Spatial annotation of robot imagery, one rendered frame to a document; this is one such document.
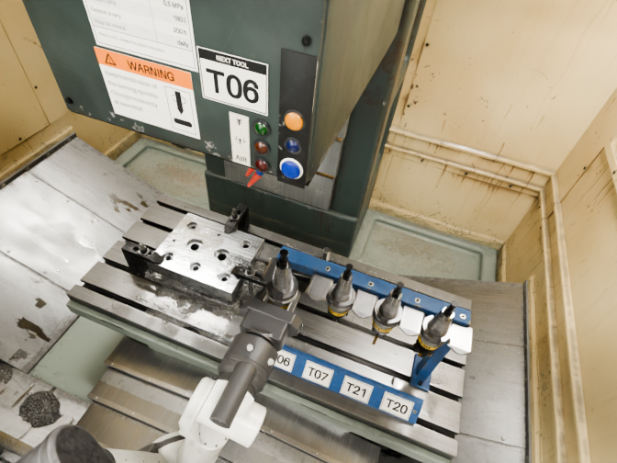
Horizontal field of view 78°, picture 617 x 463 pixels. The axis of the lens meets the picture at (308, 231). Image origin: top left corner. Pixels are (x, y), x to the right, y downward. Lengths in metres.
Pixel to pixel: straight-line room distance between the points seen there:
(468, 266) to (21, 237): 1.88
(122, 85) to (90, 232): 1.21
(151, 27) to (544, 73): 1.28
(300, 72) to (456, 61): 1.11
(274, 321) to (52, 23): 0.58
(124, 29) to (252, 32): 0.19
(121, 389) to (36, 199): 0.89
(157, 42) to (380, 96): 0.79
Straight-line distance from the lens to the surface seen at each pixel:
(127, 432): 1.36
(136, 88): 0.65
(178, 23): 0.56
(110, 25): 0.63
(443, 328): 0.88
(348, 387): 1.11
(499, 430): 1.34
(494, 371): 1.42
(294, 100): 0.51
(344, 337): 1.21
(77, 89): 0.75
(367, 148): 1.34
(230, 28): 0.52
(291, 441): 1.25
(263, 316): 0.75
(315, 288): 0.90
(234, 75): 0.54
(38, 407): 1.54
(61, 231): 1.83
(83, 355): 1.61
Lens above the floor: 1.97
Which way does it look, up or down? 48 degrees down
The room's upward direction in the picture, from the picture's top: 7 degrees clockwise
